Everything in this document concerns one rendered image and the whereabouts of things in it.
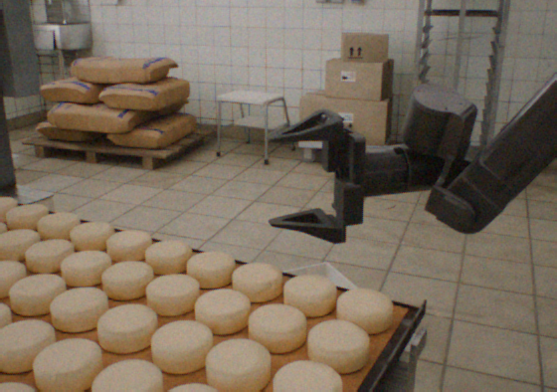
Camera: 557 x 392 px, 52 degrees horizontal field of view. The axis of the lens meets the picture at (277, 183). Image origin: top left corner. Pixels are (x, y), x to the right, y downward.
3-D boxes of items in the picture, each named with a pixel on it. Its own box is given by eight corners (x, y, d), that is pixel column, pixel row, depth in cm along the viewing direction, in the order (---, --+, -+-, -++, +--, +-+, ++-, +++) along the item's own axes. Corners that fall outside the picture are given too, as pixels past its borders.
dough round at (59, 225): (63, 245, 68) (61, 230, 67) (29, 239, 69) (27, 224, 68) (90, 229, 72) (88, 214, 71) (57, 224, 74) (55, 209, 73)
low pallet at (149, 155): (23, 156, 427) (21, 141, 423) (90, 131, 499) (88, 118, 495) (166, 171, 391) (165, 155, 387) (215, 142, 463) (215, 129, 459)
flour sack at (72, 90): (84, 108, 404) (82, 84, 399) (37, 103, 418) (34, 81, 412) (141, 92, 468) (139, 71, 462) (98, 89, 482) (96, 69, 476)
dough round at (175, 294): (204, 312, 54) (203, 294, 53) (149, 321, 52) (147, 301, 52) (195, 288, 58) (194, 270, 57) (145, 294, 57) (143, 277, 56)
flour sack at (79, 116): (42, 128, 409) (39, 104, 403) (78, 116, 447) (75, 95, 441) (131, 136, 389) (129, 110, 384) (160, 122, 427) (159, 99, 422)
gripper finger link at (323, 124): (260, 112, 64) (338, 107, 66) (261, 174, 66) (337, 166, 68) (277, 125, 58) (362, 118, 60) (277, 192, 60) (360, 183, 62)
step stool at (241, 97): (295, 149, 443) (296, 91, 428) (267, 164, 406) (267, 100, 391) (247, 142, 463) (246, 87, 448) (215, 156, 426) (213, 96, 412)
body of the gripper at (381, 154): (328, 124, 66) (386, 120, 68) (326, 207, 70) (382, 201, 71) (350, 137, 60) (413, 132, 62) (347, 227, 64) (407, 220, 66)
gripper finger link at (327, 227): (261, 172, 66) (336, 165, 68) (262, 230, 68) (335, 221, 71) (277, 191, 60) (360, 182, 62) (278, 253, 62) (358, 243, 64)
